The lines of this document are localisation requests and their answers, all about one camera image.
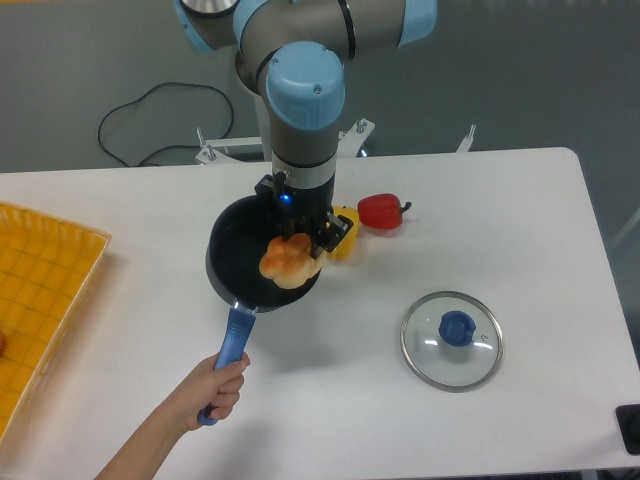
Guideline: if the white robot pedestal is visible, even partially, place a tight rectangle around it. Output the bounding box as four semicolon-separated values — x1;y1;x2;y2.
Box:
194;92;479;165

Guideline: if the person's bare hand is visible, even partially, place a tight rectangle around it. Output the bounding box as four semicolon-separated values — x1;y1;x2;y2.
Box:
162;353;251;434

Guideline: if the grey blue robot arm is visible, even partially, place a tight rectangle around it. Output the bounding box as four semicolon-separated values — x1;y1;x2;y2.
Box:
174;1;438;257

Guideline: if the black floor cable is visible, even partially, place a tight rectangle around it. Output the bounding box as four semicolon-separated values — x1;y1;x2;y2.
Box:
97;81;235;168

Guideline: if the glass lid blue knob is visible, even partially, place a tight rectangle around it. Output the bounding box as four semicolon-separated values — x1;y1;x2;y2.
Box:
400;291;504;393

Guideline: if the black device at edge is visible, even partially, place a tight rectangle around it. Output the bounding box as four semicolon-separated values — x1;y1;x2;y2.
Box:
615;404;640;455

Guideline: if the yellow bell pepper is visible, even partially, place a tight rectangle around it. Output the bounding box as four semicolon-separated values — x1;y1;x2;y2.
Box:
327;206;360;262

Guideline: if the round orange bread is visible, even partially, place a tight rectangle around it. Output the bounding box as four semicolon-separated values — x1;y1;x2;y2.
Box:
259;233;326;290

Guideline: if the red bell pepper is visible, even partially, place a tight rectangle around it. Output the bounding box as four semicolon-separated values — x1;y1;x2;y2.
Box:
357;193;412;230

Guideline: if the yellow woven basket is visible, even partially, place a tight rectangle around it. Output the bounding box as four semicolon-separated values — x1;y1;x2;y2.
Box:
1;201;111;434

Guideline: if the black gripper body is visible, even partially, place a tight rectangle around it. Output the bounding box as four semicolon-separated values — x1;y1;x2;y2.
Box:
255;172;353;253

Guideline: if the person's bare forearm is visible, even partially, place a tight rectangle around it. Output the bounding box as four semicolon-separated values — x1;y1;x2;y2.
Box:
96;404;189;480

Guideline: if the black pot blue handle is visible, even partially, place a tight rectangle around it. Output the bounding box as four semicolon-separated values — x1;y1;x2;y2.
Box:
196;196;322;427

